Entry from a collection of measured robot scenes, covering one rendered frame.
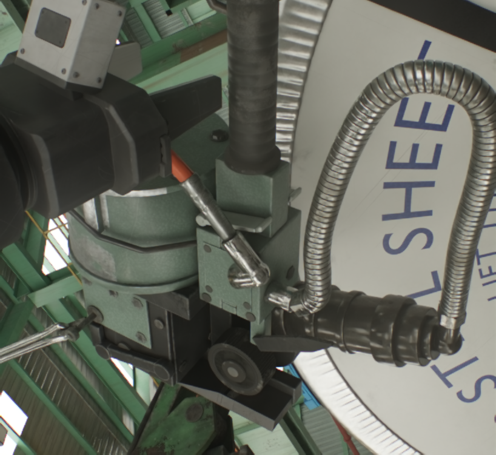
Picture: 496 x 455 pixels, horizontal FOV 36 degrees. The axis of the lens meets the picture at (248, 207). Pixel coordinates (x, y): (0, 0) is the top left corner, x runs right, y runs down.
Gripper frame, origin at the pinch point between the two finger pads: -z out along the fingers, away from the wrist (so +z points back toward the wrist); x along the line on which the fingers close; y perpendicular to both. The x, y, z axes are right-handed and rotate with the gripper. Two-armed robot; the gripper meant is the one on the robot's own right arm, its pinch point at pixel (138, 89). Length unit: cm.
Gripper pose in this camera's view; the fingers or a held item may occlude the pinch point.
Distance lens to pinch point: 45.6
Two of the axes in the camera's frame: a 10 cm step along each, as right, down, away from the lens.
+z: -6.7, 4.4, -6.0
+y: 0.0, 8.1, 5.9
